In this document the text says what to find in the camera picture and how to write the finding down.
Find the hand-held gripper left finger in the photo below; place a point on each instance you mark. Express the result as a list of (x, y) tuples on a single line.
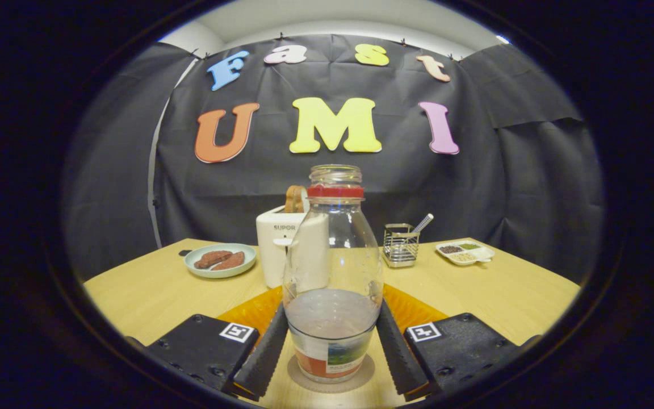
[(264, 355)]

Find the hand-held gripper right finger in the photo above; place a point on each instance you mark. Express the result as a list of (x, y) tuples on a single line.
[(398, 355)]

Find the round brown coaster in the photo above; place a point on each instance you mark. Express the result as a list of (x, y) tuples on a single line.
[(298, 380)]

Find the clear plastic juice bottle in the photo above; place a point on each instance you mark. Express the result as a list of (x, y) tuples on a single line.
[(332, 318)]

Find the pale green plate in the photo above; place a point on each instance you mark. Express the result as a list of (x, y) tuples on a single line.
[(220, 274)]

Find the brown bread piece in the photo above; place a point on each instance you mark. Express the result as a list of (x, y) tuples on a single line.
[(210, 258), (233, 261)]

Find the cream toaster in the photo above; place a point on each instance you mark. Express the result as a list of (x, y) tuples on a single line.
[(273, 255)]

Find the wooden table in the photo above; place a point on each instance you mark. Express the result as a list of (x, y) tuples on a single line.
[(503, 295)]

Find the white divided spice dish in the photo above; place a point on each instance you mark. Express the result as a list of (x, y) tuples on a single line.
[(466, 253)]

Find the metal spoon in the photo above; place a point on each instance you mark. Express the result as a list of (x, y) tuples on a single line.
[(424, 221)]

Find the toast slice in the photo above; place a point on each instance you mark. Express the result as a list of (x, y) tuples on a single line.
[(293, 200)]

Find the small ceiling light panel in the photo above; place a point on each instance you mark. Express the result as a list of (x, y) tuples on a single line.
[(503, 39)]

